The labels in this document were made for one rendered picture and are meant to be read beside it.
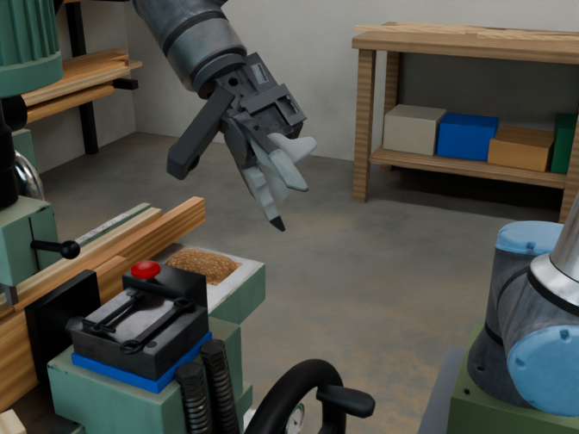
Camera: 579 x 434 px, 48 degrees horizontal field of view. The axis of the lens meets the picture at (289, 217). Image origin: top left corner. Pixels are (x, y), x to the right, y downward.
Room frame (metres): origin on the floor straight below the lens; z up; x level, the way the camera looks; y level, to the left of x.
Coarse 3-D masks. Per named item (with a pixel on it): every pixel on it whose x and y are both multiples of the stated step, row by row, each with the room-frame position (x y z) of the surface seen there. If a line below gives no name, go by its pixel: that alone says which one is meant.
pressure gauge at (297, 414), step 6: (300, 402) 0.78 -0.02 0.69; (300, 408) 0.78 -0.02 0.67; (294, 414) 0.76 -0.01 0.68; (300, 414) 0.78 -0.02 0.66; (288, 420) 0.74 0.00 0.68; (300, 420) 0.78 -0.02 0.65; (288, 426) 0.74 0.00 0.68; (294, 426) 0.76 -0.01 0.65; (300, 426) 0.78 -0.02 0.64; (282, 432) 0.74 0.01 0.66; (288, 432) 0.75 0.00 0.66; (294, 432) 0.76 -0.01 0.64
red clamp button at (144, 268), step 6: (138, 264) 0.58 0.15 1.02; (144, 264) 0.58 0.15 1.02; (150, 264) 0.58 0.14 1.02; (156, 264) 0.58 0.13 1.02; (132, 270) 0.57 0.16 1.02; (138, 270) 0.57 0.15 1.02; (144, 270) 0.57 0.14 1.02; (150, 270) 0.57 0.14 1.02; (156, 270) 0.57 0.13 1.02; (138, 276) 0.57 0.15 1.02; (144, 276) 0.57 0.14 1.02; (150, 276) 0.57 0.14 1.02
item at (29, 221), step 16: (0, 208) 0.62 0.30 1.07; (16, 208) 0.62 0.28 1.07; (32, 208) 0.62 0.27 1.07; (48, 208) 0.63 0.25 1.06; (0, 224) 0.58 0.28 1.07; (16, 224) 0.59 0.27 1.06; (32, 224) 0.61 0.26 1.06; (48, 224) 0.63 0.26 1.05; (0, 240) 0.58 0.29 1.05; (16, 240) 0.59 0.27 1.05; (32, 240) 0.61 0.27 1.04; (48, 240) 0.63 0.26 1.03; (0, 256) 0.58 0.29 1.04; (16, 256) 0.59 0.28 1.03; (32, 256) 0.60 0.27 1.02; (48, 256) 0.62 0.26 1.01; (0, 272) 0.58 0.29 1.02; (16, 272) 0.58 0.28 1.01; (32, 272) 0.60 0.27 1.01
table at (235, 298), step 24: (264, 264) 0.82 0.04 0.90; (216, 288) 0.75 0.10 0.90; (240, 288) 0.76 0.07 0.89; (264, 288) 0.82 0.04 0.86; (216, 312) 0.70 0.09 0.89; (240, 312) 0.76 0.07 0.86; (48, 384) 0.55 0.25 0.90; (24, 408) 0.51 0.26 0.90; (48, 408) 0.51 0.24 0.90; (240, 408) 0.57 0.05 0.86; (48, 432) 0.48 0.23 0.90; (72, 432) 0.48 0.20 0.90
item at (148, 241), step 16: (176, 208) 0.92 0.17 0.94; (192, 208) 0.93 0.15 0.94; (160, 224) 0.87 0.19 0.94; (176, 224) 0.89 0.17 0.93; (192, 224) 0.93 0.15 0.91; (128, 240) 0.81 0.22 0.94; (144, 240) 0.83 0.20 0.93; (160, 240) 0.86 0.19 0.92; (176, 240) 0.89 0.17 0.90; (96, 256) 0.76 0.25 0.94; (112, 256) 0.77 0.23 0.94; (128, 256) 0.79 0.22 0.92; (144, 256) 0.82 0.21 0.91; (48, 288) 0.68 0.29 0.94; (16, 304) 0.64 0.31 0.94
